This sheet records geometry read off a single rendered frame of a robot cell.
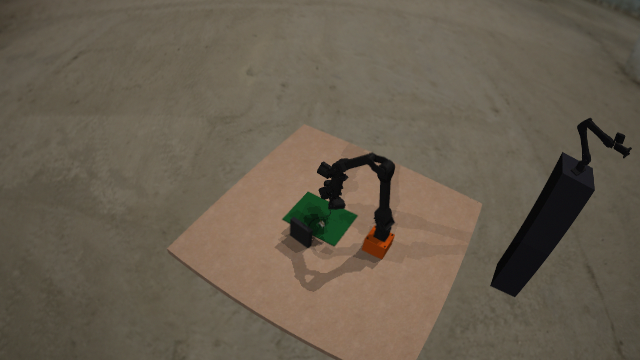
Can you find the green circuit board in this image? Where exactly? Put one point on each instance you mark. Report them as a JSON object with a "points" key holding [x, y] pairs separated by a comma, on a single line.
{"points": [[330, 229]]}

